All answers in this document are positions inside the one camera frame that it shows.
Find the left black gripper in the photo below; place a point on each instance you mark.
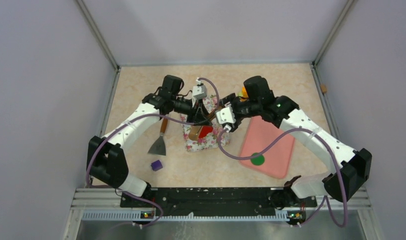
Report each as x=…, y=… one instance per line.
x=199, y=115

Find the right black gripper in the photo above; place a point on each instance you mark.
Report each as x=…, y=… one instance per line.
x=234, y=100

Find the red dough piece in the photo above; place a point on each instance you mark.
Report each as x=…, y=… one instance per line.
x=204, y=131

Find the wooden rolling pin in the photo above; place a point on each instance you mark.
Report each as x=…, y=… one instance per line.
x=194, y=133

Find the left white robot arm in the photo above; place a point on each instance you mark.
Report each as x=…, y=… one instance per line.
x=106, y=160

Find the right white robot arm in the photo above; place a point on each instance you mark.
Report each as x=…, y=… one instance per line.
x=348, y=168

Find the green dough disc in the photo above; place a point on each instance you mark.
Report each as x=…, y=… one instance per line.
x=257, y=159

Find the orange crown-shaped toy block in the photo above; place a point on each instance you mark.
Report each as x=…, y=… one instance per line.
x=243, y=93

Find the floral rectangular tray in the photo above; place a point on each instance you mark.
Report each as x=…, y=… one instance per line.
x=210, y=141

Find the purple cube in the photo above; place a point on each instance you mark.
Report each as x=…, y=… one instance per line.
x=156, y=165

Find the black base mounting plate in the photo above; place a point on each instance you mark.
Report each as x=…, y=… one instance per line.
x=218, y=201

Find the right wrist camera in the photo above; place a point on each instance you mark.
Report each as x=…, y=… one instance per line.
x=226, y=118

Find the metal scraper wooden handle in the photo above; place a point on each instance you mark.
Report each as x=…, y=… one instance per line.
x=159, y=147

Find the small brown wall clip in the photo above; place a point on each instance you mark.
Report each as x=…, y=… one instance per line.
x=323, y=88

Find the aluminium frame rail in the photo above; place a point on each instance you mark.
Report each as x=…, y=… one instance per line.
x=96, y=214

